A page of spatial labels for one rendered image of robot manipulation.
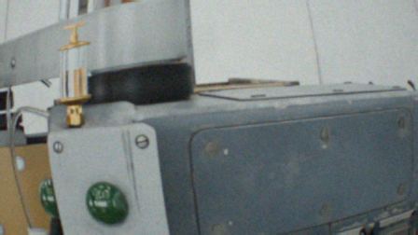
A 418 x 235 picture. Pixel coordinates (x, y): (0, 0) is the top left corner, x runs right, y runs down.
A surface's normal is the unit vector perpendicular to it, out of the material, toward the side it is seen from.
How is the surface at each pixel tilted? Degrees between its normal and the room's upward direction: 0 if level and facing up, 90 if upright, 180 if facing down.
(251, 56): 90
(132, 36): 90
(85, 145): 90
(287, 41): 90
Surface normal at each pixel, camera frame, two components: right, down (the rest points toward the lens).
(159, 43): 0.57, 0.00
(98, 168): 0.15, 0.04
